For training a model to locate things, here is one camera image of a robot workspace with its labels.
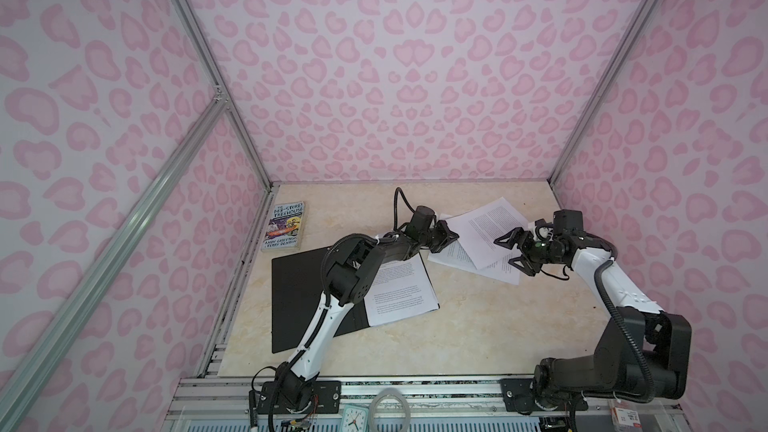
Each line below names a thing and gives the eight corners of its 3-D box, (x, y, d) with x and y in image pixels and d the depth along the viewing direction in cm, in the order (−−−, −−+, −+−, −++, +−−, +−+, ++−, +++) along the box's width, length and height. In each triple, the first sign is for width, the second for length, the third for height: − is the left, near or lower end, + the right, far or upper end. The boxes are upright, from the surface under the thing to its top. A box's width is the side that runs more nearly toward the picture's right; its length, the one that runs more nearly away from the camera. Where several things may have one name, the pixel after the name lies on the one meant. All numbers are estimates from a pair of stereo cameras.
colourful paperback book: (264, 250, 104) (260, 245, 101) (277, 207, 116) (275, 202, 113) (299, 250, 103) (297, 245, 101) (309, 207, 116) (307, 201, 113)
